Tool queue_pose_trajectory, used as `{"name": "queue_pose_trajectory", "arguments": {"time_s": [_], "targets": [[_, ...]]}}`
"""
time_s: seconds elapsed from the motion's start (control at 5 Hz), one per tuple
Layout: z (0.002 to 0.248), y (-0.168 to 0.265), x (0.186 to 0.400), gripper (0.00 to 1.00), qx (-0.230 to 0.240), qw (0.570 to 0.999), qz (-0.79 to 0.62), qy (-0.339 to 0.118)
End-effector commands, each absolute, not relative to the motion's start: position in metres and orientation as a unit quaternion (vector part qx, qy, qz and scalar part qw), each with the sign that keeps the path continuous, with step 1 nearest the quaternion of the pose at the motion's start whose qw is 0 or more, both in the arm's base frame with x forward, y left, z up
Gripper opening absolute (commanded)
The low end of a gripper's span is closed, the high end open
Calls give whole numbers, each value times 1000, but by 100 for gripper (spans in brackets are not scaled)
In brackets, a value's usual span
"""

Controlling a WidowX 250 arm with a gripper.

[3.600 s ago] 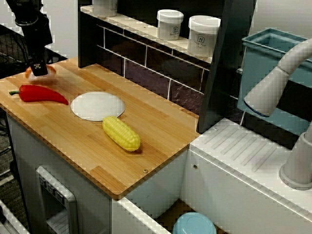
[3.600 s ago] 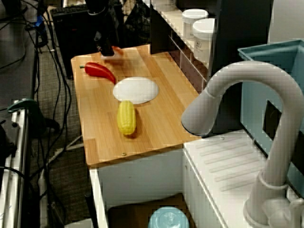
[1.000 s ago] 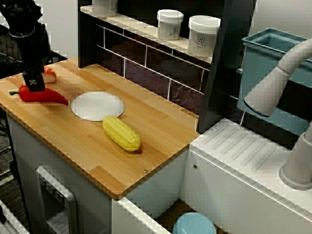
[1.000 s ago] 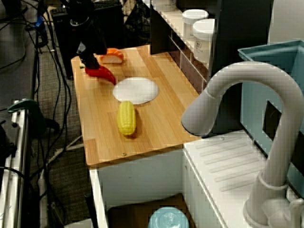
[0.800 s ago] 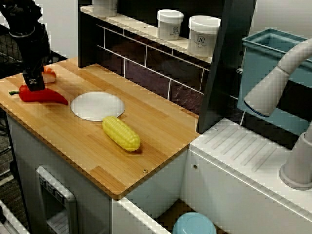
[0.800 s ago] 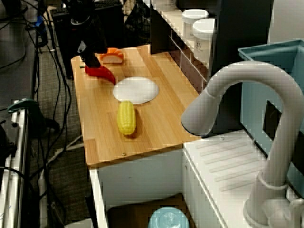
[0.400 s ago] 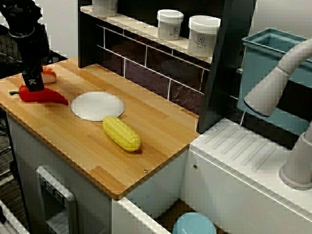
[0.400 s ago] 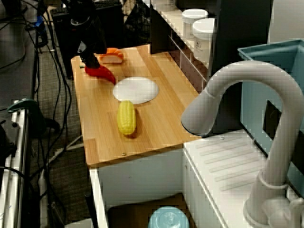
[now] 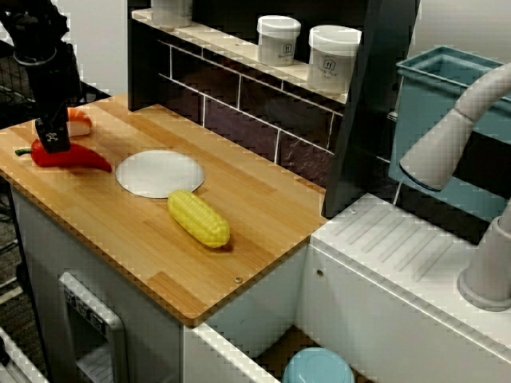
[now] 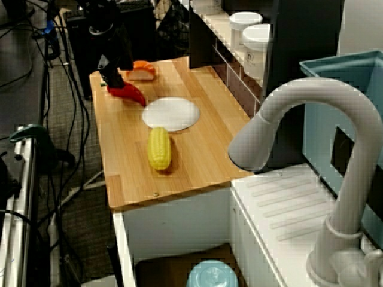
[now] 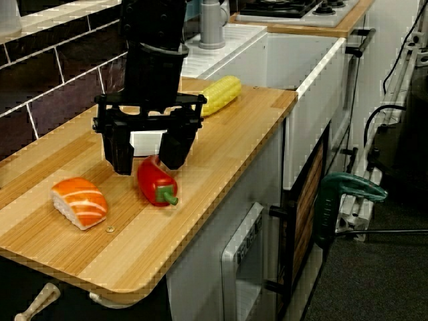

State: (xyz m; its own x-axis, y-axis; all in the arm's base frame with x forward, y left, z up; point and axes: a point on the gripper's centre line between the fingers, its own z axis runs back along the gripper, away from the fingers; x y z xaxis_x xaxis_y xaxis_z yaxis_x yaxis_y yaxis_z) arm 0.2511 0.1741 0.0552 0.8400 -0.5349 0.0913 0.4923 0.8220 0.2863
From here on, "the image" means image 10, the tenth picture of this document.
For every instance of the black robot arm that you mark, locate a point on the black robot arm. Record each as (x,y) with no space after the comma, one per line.
(101,18)

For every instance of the aluminium frame rails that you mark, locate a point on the aluminium frame rails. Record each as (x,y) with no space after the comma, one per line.
(24,179)

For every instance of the white lidded plastic jar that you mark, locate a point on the white lidded plastic jar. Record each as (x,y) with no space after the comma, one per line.
(239,30)
(254,51)

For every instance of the red toy chili pepper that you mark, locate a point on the red toy chili pepper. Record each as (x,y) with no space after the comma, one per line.
(131,92)

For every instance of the yellow toy corn cob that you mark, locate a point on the yellow toy corn cob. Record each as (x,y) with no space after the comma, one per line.
(160,149)

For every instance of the toy salmon sushi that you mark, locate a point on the toy salmon sushi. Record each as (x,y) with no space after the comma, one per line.
(143,73)

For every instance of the grey toy kitchen faucet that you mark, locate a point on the grey toy kitchen faucet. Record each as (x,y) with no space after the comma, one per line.
(329,92)

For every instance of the green clamp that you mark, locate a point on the green clamp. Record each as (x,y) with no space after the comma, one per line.
(33,130)

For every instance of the dark kitchen frame post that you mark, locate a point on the dark kitchen frame post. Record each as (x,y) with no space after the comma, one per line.
(200,45)
(299,45)

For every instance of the light blue bowl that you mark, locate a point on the light blue bowl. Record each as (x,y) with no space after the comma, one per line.
(209,275)

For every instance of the dark tiled backsplash panel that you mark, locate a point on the dark tiled backsplash panel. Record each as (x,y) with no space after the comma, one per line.
(239,86)

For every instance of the black computer tower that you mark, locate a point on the black computer tower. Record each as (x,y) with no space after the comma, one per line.
(80,59)

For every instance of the white toy kitchen sink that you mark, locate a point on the white toy kitchen sink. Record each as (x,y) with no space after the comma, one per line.
(179,221)

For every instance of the white round plate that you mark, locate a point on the white round plate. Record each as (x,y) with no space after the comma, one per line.
(170,113)

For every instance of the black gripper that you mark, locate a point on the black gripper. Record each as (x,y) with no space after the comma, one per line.
(115,45)

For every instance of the blue tape piece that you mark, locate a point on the blue tape piece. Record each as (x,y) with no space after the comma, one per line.
(49,27)

